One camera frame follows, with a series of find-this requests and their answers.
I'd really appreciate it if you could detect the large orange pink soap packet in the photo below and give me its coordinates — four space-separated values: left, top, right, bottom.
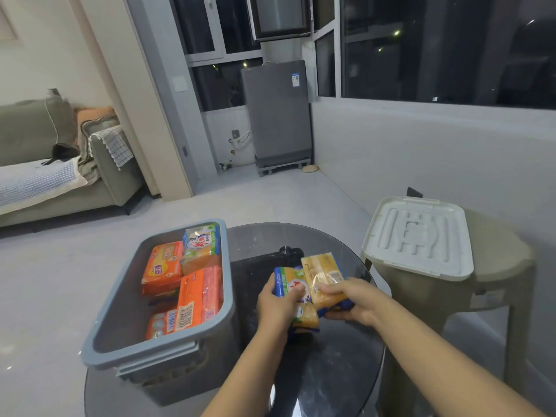
173 266 225 333

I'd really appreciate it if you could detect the person's left hand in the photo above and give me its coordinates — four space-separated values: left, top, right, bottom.
256 273 307 339

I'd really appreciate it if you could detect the black table base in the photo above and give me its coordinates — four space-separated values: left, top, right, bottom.
229 246 305 309

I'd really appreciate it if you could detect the plain yellow soap packet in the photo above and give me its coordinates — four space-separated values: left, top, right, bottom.
301 252 355 318

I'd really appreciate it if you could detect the grey plastic storage bin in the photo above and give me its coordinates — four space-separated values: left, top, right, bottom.
81 219 238 407

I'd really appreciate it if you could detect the orange cushion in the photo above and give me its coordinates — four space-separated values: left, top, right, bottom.
73 106 116 127

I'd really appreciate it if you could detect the small orange soap packet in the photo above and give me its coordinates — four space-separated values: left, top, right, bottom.
145 308 178 341

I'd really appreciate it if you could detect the white checked cloth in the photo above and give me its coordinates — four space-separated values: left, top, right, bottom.
89 124 135 171

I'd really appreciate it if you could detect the grey washing machine stand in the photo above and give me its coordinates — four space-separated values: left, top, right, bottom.
255 156 313 177

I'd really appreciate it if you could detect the person's left forearm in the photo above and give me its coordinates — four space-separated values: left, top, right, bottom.
201 325 290 417

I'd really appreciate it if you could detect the open window sash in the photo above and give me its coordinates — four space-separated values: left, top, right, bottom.
245 0 313 42

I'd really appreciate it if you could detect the grey washing machine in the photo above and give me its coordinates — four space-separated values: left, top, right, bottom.
241 60 314 161

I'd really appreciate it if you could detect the white blue sofa blanket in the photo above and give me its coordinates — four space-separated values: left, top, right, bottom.
0 156 88 216

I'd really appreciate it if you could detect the person's right forearm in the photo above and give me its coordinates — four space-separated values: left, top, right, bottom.
374 295 549 417

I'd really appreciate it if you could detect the person's right hand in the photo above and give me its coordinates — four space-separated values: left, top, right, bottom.
318 278 393 329

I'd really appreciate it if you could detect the white plastic bin lid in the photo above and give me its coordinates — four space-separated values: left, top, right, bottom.
361 196 474 282

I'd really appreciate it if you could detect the yellow soap packet blue print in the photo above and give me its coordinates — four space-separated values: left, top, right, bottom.
180 224 222 276
273 266 321 333

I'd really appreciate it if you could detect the grey fabric sofa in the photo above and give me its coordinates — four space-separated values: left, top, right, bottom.
0 96 147 229

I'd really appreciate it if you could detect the beige plastic stool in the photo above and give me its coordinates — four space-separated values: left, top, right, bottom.
363 207 537 417

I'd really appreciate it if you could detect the black item on sofa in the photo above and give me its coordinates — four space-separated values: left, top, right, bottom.
41 142 81 166

